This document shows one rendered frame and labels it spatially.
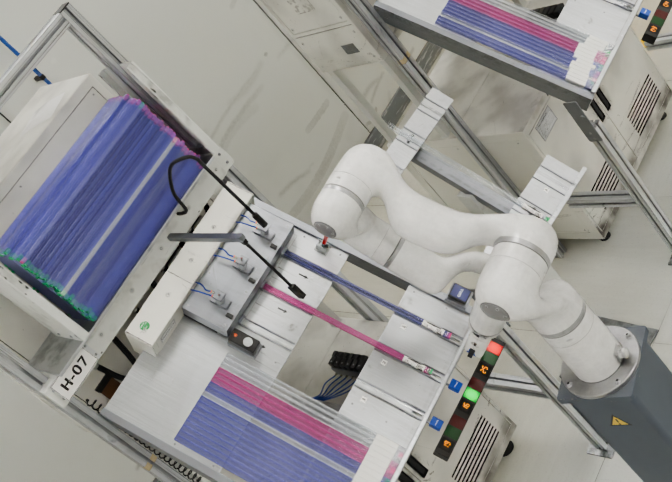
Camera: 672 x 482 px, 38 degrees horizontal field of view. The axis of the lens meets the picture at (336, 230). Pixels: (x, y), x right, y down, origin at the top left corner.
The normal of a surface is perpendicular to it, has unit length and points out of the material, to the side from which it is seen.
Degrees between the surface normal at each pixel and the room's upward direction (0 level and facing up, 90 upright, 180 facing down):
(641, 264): 0
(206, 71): 90
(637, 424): 90
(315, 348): 0
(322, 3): 90
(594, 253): 0
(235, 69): 90
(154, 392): 45
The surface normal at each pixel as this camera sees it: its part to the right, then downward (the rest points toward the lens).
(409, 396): 0.02, -0.44
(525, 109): -0.61, -0.62
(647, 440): -0.34, 0.77
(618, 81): 0.63, 0.00
